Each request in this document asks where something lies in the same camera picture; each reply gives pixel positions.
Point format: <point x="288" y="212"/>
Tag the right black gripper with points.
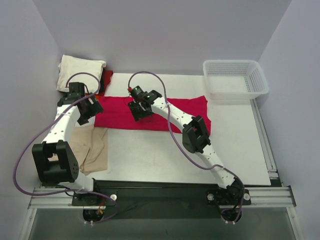
<point x="139" y="110"/>

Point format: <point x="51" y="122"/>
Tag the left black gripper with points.
<point x="88" y="110"/>

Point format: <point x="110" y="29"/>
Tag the magenta red t shirt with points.
<point x="117" y="115"/>

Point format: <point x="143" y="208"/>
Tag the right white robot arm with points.
<point x="189" y="132"/>

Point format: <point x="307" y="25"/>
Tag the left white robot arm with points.
<point x="55" y="162"/>

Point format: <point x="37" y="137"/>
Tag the folded red orange shirts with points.
<point x="105" y="80"/>

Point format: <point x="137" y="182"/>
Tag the folded beige t shirt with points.
<point x="89" y="145"/>

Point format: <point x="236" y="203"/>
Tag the folded white t shirt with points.
<point x="70" y="65"/>

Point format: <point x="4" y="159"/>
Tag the white plastic basket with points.
<point x="234" y="79"/>

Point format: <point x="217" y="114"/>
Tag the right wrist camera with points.
<point x="135" y="92"/>

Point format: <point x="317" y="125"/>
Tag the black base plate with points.
<point x="163" y="200"/>

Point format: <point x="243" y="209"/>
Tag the aluminium front rail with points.
<point x="260" y="197"/>

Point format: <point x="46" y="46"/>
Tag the aluminium rail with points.
<point x="264" y="141"/>
<point x="260" y="197"/>

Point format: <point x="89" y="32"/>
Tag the aluminium right side rail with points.
<point x="264" y="141"/>

